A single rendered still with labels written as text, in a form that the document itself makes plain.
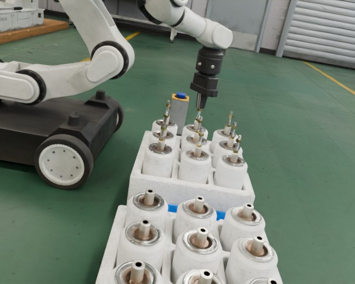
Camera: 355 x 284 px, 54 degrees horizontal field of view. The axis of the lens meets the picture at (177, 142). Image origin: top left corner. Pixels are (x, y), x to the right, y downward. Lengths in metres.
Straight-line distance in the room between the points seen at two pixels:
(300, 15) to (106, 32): 5.13
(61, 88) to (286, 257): 1.02
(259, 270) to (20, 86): 1.08
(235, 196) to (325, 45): 5.49
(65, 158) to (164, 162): 0.38
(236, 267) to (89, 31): 0.96
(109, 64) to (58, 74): 0.22
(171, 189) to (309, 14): 5.43
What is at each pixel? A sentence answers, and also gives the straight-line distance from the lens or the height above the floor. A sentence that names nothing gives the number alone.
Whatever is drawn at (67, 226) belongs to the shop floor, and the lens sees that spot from 1.15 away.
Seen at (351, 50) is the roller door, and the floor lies 0.30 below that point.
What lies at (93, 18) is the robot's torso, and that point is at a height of 0.58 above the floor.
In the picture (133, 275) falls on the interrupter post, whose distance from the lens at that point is 0.63.
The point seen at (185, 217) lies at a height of 0.25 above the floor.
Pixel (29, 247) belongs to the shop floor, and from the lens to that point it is 1.09.
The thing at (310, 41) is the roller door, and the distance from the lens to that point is 6.34.
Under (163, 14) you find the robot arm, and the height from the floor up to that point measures 0.65.
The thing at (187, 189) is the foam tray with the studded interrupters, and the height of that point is 0.17.
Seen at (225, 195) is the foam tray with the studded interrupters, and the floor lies 0.17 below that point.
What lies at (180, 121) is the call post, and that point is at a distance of 1.46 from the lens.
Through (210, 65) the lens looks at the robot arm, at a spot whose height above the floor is 0.50.
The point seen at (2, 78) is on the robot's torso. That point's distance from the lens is 1.47.
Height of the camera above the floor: 0.71
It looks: 23 degrees down
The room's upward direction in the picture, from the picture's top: 10 degrees clockwise
